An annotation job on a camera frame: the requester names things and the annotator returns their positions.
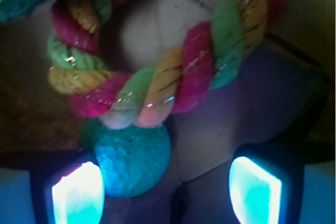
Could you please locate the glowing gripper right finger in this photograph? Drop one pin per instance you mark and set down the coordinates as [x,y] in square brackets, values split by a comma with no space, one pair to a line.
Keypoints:
[265,184]

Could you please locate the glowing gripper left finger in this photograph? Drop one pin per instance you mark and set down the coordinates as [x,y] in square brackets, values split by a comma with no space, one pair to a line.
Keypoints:
[68,190]

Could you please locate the red yellow green rope toy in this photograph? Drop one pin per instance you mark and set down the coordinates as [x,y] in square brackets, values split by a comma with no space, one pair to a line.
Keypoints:
[209,58]

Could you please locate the green ball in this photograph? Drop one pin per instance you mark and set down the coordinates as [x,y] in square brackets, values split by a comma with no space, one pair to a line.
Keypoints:
[132,160]

